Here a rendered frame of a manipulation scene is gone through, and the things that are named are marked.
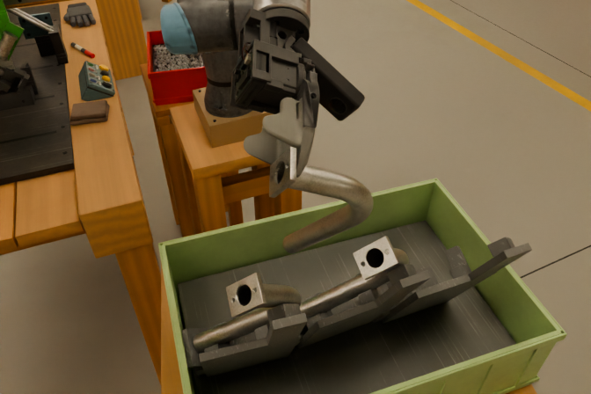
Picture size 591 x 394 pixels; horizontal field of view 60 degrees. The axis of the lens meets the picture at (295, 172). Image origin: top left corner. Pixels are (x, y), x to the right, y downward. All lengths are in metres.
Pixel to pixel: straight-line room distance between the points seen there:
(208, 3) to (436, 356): 0.72
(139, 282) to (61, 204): 0.30
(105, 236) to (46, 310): 1.04
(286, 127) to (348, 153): 2.22
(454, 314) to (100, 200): 0.81
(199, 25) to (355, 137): 2.18
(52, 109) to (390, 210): 1.00
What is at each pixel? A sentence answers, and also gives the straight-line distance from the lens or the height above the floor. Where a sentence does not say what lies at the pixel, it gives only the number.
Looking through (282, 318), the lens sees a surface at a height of 1.14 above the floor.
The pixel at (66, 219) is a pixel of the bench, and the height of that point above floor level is 0.88.
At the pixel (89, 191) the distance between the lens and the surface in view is 1.29.
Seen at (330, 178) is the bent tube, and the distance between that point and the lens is 0.58.
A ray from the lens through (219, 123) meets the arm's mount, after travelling 1.39.
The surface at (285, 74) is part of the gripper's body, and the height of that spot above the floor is 1.41.
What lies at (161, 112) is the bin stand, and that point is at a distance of 1.71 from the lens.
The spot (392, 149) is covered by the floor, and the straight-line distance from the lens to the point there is 2.85.
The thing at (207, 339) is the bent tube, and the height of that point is 0.97.
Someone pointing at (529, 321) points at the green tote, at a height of 0.92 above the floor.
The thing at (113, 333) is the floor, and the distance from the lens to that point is 2.13.
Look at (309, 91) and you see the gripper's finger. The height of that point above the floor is 1.41.
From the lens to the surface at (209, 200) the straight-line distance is 1.45.
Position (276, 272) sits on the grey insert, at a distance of 1.10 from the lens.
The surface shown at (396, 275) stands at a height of 1.13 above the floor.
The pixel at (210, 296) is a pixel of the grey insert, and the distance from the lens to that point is 1.07.
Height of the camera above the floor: 1.70
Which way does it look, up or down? 40 degrees down
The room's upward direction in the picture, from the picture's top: straight up
